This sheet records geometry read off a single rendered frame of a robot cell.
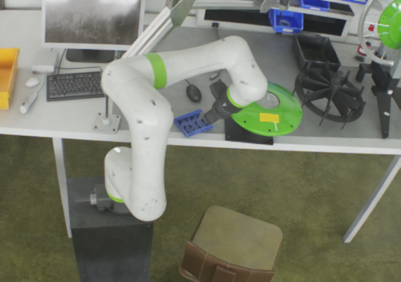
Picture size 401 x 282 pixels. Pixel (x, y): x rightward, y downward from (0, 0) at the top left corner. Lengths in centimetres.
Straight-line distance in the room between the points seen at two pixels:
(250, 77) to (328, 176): 179
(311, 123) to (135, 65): 101
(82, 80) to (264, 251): 107
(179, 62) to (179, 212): 149
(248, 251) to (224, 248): 10
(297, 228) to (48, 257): 147
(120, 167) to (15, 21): 127
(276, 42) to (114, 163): 127
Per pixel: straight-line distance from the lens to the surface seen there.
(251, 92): 156
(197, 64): 149
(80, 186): 189
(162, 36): 175
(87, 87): 209
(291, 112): 190
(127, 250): 196
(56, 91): 207
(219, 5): 180
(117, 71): 135
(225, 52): 156
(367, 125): 228
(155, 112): 125
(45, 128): 195
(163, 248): 267
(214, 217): 206
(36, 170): 300
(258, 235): 205
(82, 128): 194
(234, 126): 199
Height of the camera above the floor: 230
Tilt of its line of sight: 44 degrees down
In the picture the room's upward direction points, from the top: 11 degrees clockwise
